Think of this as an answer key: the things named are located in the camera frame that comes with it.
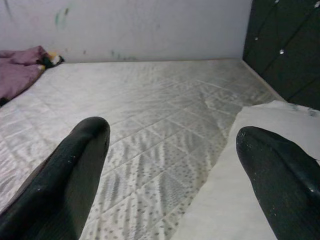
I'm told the dark tufted headboard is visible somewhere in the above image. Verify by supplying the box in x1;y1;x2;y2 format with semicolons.
242;0;320;112

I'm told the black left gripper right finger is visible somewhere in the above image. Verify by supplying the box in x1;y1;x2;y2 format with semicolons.
235;126;320;240

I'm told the pink cartoon print blanket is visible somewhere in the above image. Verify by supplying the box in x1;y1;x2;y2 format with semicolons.
0;45;66;107

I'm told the white printed pillow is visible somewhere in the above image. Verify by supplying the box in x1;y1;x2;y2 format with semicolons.
172;99;320;240

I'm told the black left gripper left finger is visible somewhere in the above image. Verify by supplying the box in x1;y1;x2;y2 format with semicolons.
0;116;111;240

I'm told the white quilted mattress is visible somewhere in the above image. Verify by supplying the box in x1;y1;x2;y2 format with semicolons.
0;58;287;240

